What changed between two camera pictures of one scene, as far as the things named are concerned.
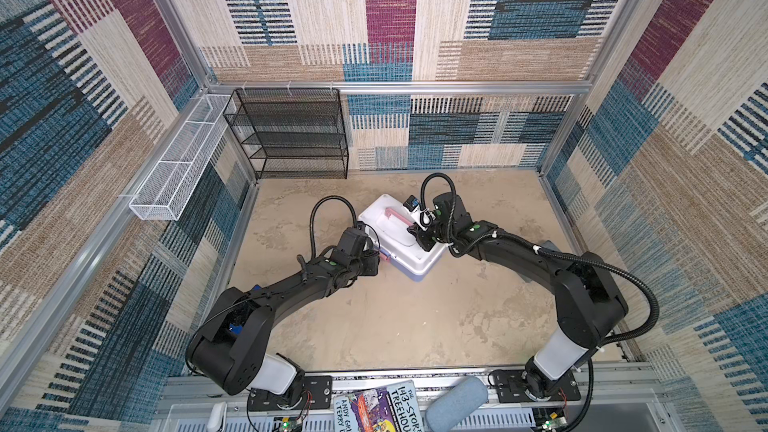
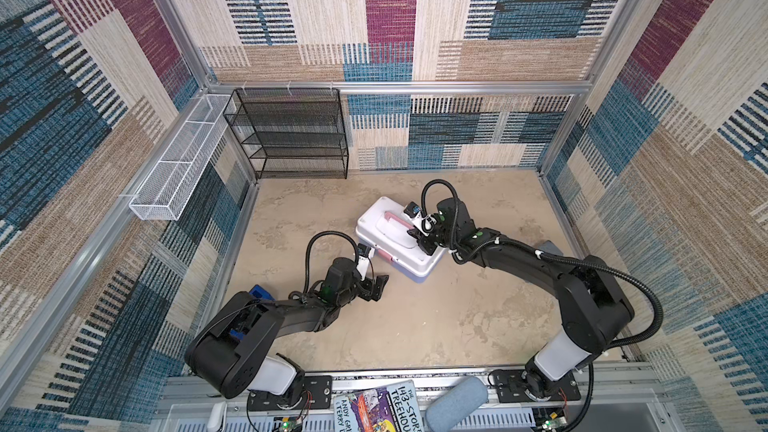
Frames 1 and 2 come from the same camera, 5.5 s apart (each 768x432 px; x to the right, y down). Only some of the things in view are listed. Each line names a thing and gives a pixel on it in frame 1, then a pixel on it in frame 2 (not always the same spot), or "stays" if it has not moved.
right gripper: (420, 237) stays
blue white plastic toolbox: (389, 220) stays
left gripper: (372, 257) -> (367, 293)
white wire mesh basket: (161, 196) stays
